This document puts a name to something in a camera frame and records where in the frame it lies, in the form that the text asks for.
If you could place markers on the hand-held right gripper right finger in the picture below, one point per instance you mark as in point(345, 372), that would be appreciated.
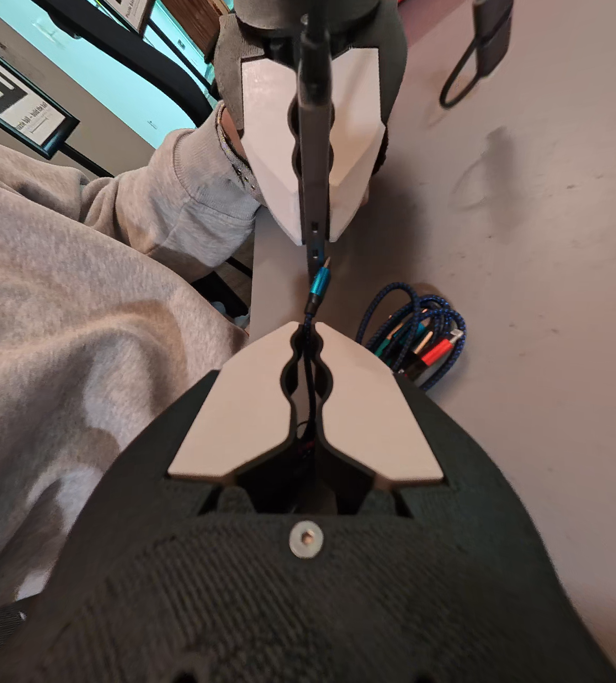
point(377, 421)

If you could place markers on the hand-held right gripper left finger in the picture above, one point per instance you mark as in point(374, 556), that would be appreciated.
point(244, 421)

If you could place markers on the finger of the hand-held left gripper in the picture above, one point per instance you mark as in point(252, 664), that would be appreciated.
point(356, 133)
point(268, 133)

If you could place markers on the person's left forearm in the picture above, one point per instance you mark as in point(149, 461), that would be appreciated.
point(180, 203)

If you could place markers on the silver mesh wristwatch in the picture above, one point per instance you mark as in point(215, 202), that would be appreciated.
point(236, 160)

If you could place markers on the framed marker tag sign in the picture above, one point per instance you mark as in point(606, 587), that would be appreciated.
point(129, 13)
point(30, 112)

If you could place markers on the black metal frame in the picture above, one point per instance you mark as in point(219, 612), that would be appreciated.
point(126, 50)

